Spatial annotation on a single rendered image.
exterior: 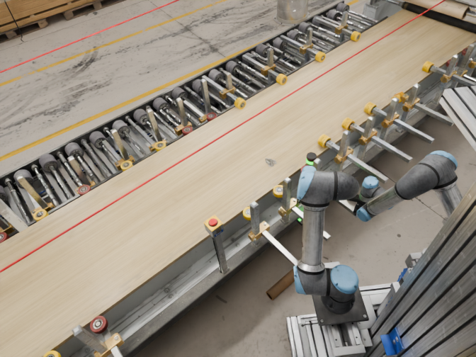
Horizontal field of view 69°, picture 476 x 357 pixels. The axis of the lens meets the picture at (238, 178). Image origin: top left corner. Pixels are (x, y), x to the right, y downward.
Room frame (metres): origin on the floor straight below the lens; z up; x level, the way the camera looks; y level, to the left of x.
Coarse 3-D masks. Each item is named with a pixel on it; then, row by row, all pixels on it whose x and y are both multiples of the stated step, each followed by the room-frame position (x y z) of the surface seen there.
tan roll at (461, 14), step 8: (408, 0) 3.39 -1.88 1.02; (416, 0) 3.32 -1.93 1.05; (424, 0) 3.26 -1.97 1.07; (432, 0) 3.21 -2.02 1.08; (440, 0) 3.16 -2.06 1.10; (448, 0) 3.12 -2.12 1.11; (432, 8) 3.18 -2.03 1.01; (440, 8) 3.12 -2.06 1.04; (448, 8) 3.06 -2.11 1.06; (456, 8) 3.01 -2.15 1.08; (464, 8) 2.97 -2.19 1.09; (456, 16) 2.99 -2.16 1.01; (464, 16) 2.98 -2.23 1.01; (472, 16) 2.91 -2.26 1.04
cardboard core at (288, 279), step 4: (288, 272) 1.15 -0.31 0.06; (292, 272) 1.14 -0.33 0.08; (284, 276) 1.12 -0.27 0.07; (288, 276) 1.11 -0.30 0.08; (292, 276) 1.11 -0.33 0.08; (280, 280) 1.09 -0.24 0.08; (284, 280) 1.08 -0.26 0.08; (288, 280) 1.08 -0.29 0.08; (292, 280) 1.08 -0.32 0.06; (276, 284) 1.06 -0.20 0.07; (280, 284) 1.06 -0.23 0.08; (284, 284) 1.06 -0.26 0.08; (288, 284) 1.06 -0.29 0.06; (272, 288) 1.03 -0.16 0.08; (276, 288) 1.03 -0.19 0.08; (280, 288) 1.03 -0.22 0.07; (284, 288) 1.03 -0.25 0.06; (268, 292) 1.01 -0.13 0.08; (272, 292) 1.01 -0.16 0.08; (276, 292) 1.00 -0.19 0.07; (280, 292) 1.01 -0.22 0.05; (268, 296) 1.00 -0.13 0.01; (272, 296) 0.98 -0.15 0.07; (276, 296) 0.98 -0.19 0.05
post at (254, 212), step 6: (252, 204) 1.08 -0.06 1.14; (258, 204) 1.08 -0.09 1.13; (252, 210) 1.07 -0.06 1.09; (258, 210) 1.07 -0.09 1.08; (252, 216) 1.07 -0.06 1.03; (258, 216) 1.07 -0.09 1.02; (252, 222) 1.07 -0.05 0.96; (258, 222) 1.07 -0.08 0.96; (252, 228) 1.08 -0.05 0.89; (258, 228) 1.07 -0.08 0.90; (258, 240) 1.07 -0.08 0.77
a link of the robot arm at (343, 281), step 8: (328, 272) 0.60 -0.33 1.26; (336, 272) 0.59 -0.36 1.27; (344, 272) 0.59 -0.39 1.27; (352, 272) 0.59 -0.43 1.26; (328, 280) 0.56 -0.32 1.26; (336, 280) 0.55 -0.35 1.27; (344, 280) 0.55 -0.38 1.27; (352, 280) 0.55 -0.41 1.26; (328, 288) 0.54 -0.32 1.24; (336, 288) 0.53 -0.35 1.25; (344, 288) 0.52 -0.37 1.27; (352, 288) 0.52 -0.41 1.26; (336, 296) 0.52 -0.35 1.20; (344, 296) 0.51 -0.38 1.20; (352, 296) 0.52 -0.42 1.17
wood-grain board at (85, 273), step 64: (320, 64) 2.65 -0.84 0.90; (384, 64) 2.54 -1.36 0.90; (256, 128) 1.93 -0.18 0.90; (320, 128) 1.85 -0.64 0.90; (192, 192) 1.40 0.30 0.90; (256, 192) 1.33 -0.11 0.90; (0, 256) 1.08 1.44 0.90; (64, 256) 1.03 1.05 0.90; (128, 256) 0.98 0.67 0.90; (0, 320) 0.70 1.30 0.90; (64, 320) 0.66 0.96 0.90
